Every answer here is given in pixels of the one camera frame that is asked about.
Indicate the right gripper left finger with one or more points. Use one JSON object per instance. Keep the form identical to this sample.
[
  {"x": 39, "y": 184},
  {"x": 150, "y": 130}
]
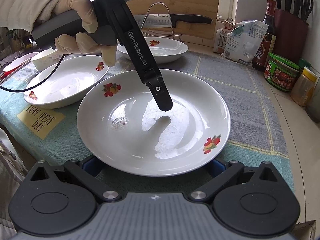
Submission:
[{"x": 89, "y": 165}]

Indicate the bamboo cutting board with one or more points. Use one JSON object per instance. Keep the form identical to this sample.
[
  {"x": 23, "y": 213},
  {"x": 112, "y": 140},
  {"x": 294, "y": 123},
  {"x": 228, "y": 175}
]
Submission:
[{"x": 206, "y": 8}]

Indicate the dark red knife holder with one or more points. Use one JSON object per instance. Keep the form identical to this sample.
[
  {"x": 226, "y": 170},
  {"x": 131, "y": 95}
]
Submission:
[{"x": 291, "y": 33}]

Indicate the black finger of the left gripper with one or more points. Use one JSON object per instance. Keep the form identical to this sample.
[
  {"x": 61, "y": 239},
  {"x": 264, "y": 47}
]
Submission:
[{"x": 160, "y": 93}]

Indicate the white fruit-pattern plate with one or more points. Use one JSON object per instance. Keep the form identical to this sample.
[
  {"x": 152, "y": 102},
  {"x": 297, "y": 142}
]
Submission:
[{"x": 120, "y": 123}]

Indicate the green lid sauce jar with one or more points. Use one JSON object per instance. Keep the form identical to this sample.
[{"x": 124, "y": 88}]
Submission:
[{"x": 281, "y": 72}]

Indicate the white fruit plate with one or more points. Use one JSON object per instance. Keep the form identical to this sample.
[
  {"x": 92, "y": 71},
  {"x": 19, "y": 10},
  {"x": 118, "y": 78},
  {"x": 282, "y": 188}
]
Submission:
[
  {"x": 69, "y": 84},
  {"x": 166, "y": 50}
]

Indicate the left white sleeve forearm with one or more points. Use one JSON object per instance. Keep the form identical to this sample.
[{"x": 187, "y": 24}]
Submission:
[{"x": 23, "y": 14}]

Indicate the black handled kitchen knife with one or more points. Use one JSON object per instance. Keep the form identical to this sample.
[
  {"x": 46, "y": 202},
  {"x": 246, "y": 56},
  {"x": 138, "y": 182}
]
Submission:
[{"x": 181, "y": 17}]

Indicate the dark soy sauce bottle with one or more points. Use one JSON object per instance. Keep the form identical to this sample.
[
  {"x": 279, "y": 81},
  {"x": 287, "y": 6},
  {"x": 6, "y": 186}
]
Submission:
[{"x": 267, "y": 44}]

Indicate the yellow happy day label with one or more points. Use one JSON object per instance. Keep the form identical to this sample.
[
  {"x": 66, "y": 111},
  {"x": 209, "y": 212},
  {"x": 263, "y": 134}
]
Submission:
[{"x": 40, "y": 121}]

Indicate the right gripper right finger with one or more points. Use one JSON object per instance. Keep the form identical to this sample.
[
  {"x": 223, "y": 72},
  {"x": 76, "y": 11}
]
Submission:
[{"x": 216, "y": 167}]

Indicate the grey teal checked mat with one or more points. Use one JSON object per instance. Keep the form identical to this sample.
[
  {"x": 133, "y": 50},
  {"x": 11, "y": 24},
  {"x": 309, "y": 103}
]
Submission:
[{"x": 255, "y": 136}]

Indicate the left gloved hand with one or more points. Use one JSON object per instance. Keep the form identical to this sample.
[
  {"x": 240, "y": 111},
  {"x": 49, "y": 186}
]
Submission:
[{"x": 82, "y": 43}]

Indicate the steel wire rack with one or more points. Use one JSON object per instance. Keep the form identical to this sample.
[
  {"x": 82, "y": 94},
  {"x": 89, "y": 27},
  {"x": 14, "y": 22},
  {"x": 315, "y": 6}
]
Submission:
[{"x": 155, "y": 21}]

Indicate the white plastic food bag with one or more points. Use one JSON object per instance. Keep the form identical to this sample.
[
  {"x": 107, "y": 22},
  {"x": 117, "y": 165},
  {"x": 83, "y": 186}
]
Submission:
[{"x": 240, "y": 42}]

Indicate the yellow lid spice jar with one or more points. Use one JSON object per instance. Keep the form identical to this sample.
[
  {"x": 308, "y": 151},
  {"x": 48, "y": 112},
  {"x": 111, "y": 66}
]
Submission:
[{"x": 304, "y": 87}]

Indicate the white floral bowl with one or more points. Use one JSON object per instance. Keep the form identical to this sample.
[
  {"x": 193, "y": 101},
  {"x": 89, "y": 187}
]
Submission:
[{"x": 46, "y": 58}]

